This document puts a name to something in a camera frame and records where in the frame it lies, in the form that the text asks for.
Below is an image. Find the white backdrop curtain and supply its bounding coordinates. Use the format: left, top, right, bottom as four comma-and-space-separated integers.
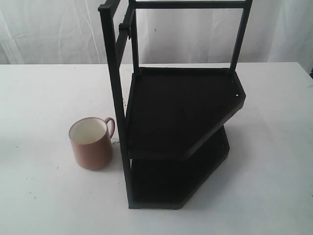
0, 0, 313, 71

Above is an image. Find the black sliding hook upper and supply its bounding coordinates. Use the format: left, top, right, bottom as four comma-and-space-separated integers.
119, 23, 132, 40

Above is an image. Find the pink ceramic mug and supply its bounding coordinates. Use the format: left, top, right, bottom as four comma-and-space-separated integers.
68, 117, 115, 170

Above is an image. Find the clear tape piece on table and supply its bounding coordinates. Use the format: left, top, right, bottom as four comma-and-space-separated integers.
112, 139, 120, 145

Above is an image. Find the black two-tier shelf rack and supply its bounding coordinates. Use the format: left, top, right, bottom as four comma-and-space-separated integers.
98, 0, 252, 210

